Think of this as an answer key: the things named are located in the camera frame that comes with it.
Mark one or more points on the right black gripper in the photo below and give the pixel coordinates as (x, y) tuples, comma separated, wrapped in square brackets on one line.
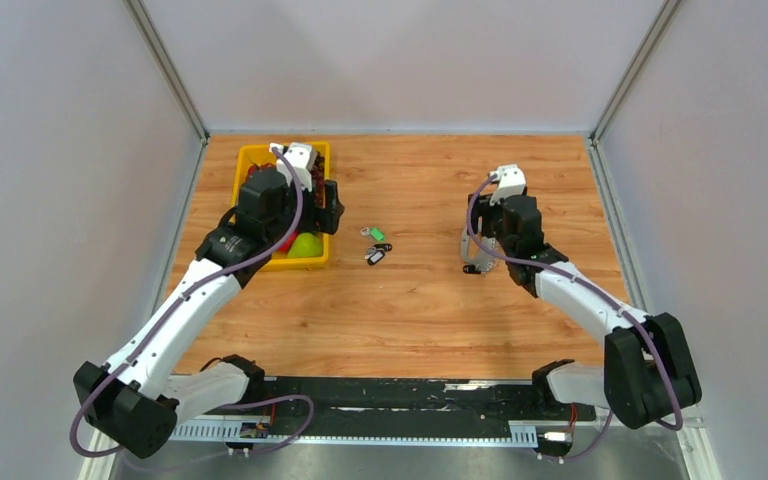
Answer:
[(482, 207)]

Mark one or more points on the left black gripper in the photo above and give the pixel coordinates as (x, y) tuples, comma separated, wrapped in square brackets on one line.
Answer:
[(324, 220)]

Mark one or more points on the green key tag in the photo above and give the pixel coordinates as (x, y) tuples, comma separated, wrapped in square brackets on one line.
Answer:
[(374, 234)]

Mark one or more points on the black key tag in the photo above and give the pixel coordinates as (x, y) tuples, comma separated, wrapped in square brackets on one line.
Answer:
[(377, 252)]

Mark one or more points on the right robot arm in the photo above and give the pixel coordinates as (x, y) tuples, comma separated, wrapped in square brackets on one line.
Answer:
[(648, 373)]

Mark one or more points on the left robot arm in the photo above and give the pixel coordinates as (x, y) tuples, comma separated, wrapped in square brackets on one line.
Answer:
[(133, 397)]

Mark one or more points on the light green pear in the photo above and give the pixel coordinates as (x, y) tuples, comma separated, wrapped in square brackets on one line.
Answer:
[(306, 245)]

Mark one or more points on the red pomegranate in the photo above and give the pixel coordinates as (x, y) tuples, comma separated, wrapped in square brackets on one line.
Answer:
[(285, 247)]

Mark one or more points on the dark red grape bunch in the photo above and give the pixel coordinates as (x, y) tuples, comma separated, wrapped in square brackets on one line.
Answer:
[(318, 178)]

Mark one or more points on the yellow plastic tray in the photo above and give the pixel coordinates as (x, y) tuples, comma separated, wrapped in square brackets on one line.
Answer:
[(249, 158)]

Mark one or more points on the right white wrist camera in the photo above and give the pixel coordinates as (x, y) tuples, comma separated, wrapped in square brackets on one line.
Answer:
[(509, 180)]

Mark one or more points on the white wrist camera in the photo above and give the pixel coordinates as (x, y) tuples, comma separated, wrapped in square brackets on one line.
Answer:
[(509, 180), (297, 157)]

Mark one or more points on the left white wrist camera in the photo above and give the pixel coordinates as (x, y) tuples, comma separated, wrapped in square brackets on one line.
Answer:
[(297, 157)]

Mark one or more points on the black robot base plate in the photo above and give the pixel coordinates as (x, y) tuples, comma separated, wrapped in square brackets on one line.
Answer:
[(402, 408)]

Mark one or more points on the aluminium frame post right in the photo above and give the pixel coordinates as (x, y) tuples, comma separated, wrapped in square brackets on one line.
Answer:
[(637, 64)]

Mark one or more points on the aluminium frame post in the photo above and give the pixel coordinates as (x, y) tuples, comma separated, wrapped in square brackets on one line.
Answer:
[(155, 44), (637, 64)]

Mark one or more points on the aluminium frame post left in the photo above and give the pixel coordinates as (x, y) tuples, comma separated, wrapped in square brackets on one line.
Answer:
[(155, 44)]

